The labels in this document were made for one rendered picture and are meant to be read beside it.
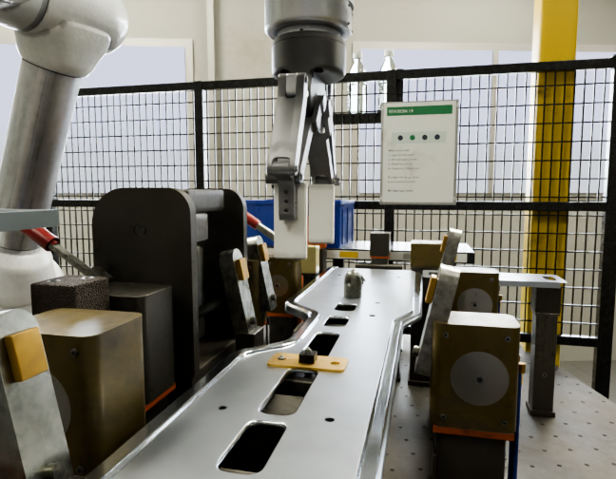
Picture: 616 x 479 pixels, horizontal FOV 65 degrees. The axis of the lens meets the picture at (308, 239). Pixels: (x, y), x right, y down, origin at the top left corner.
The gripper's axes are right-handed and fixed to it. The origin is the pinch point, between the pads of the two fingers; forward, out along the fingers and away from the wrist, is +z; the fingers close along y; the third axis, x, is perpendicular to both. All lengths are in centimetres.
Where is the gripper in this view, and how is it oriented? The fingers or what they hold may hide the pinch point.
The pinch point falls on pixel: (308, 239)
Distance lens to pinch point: 50.4
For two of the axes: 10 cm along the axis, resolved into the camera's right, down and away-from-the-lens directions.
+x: -9.7, -0.3, 2.3
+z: -0.1, 9.9, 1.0
